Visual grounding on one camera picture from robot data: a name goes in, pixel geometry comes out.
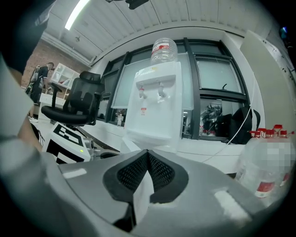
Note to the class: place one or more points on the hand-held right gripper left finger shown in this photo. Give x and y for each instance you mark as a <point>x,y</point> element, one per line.
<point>92,182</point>

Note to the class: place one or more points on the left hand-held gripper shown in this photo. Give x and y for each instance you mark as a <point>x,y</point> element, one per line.
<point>67,143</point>

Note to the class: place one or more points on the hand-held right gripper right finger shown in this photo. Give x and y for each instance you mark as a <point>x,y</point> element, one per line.
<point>203,192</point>

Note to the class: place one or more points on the person's left forearm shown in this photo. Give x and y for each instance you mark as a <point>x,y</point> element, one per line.
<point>28,136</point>

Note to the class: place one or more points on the cluster of red-capped water jugs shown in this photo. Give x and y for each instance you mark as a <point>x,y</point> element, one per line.
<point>261,166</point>

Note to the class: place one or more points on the white water dispenser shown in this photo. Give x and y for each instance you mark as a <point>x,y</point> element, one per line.
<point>157,111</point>

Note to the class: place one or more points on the clear water bottle red label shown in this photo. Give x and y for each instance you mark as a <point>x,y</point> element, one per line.
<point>163,52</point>

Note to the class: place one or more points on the black mesh office chair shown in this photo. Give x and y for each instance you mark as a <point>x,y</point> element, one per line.
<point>81,101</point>

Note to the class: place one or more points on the small clear bottle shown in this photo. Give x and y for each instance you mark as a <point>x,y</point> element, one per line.
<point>119,120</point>

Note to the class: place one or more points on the white open shelf unit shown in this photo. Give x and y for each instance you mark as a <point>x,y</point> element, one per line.
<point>63,76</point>

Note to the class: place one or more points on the person's white sleeve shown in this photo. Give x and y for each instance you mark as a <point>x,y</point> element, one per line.
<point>14,101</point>

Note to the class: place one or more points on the black backpack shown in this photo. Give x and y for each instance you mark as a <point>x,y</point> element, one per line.
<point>242,125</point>

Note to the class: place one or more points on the long ceiling light strip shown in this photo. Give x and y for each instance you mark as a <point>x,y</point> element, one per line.
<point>75,15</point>

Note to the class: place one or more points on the black window frame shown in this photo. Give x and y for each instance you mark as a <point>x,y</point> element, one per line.
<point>196,97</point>

